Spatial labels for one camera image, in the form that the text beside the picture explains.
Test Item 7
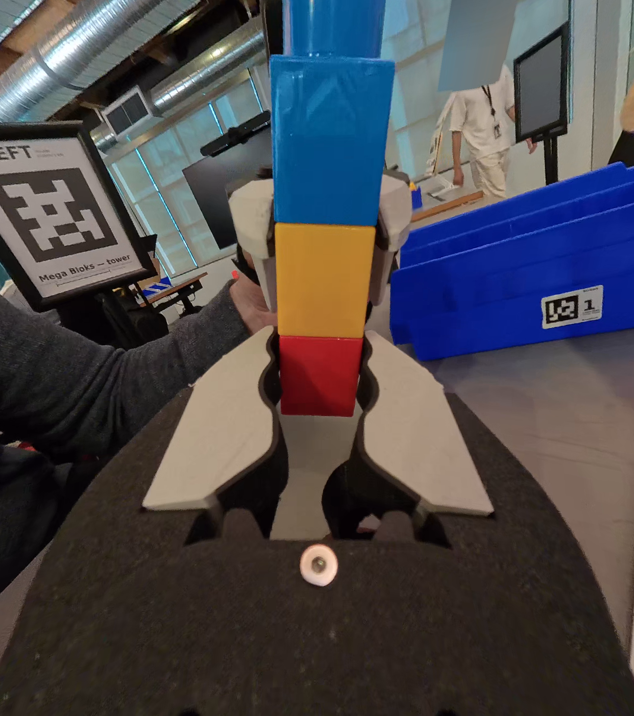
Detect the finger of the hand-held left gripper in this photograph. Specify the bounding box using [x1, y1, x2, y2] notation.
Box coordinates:
[230, 179, 280, 314]
[371, 174, 414, 306]

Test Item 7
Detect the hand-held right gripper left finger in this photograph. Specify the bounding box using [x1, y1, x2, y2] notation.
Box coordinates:
[144, 328, 288, 528]

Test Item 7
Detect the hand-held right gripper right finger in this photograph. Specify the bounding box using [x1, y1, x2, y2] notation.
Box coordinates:
[347, 330, 494, 530]

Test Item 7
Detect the yellow toy building block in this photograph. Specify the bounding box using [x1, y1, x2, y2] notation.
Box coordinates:
[275, 222, 377, 340]

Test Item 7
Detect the blue toy building block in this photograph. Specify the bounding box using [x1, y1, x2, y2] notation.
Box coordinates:
[270, 0, 396, 228]

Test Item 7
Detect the blue plastic bin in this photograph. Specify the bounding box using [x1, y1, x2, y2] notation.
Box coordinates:
[390, 146, 634, 361]

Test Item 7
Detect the person's left forearm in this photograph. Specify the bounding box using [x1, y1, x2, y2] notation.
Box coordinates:
[0, 274, 254, 459]

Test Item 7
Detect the small wooden desk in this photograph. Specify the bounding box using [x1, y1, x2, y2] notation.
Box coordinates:
[127, 272, 209, 321]

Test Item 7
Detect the grey desk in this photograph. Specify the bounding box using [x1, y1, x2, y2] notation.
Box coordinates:
[0, 258, 634, 716]

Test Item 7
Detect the person's left hand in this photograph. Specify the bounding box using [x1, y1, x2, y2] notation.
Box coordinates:
[231, 280, 276, 335]

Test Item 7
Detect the large dark display screen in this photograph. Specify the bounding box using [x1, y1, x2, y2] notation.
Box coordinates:
[183, 129, 276, 250]

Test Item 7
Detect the wooden table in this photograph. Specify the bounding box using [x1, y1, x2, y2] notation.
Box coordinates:
[411, 191, 485, 226]

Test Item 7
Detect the black webcam bar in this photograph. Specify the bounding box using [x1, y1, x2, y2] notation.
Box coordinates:
[201, 110, 273, 157]

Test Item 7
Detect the small monitor on stand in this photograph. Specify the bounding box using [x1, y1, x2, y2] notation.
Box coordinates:
[513, 23, 573, 186]

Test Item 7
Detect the black and white tag sign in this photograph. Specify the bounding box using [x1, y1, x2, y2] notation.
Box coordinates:
[0, 121, 160, 313]

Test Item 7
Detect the silver air duct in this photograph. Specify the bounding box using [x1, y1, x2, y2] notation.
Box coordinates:
[0, 0, 268, 153]

